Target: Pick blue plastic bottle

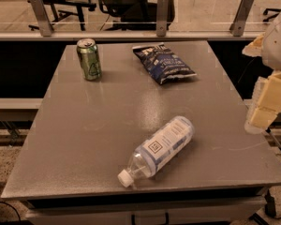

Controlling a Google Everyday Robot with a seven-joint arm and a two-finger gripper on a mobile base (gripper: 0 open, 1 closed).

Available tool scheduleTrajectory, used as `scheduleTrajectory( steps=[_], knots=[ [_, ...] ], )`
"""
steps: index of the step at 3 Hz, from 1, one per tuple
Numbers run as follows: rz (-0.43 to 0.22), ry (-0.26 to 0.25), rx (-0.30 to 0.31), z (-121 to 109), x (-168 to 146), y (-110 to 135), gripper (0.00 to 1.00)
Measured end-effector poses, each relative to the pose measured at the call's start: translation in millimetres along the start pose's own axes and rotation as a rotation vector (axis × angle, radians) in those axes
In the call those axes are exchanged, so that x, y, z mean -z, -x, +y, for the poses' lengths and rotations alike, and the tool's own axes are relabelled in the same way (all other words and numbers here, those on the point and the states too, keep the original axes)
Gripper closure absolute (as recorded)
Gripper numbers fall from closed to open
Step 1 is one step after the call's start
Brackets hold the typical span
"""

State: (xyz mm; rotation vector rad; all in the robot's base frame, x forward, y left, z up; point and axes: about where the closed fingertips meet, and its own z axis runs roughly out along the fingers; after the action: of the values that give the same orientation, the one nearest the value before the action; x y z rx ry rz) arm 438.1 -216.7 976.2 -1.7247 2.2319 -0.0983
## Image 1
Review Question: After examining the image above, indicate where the clear blue-label plastic bottle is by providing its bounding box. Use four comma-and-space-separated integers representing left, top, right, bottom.
118, 116, 195, 188

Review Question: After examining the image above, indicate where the green soda can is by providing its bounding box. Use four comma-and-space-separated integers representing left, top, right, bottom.
76, 38, 101, 81

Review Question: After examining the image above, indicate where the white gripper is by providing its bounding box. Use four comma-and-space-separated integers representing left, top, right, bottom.
242, 12, 281, 134

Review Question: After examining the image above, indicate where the black office chair centre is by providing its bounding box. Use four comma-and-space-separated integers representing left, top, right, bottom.
97, 0, 177, 32

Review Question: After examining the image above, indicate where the right metal rail bracket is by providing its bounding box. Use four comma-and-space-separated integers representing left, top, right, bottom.
229, 0, 254, 37

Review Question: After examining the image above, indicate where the metal rail bracket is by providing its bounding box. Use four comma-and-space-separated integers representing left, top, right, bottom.
229, 0, 254, 37
156, 0, 169, 37
29, 0, 53, 37

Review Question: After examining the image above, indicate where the grey table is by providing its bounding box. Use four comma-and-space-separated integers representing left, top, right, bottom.
2, 41, 281, 225

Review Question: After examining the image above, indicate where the dark blue chip bag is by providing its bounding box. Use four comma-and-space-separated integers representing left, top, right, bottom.
132, 43, 197, 85

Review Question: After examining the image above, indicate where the black floor cable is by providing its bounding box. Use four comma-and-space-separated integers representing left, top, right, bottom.
0, 199, 22, 222

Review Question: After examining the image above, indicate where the centre metal rail bracket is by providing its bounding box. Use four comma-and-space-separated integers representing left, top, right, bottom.
156, 0, 169, 37

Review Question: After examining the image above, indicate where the left metal rail bracket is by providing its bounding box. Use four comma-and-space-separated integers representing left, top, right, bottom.
29, 0, 53, 37

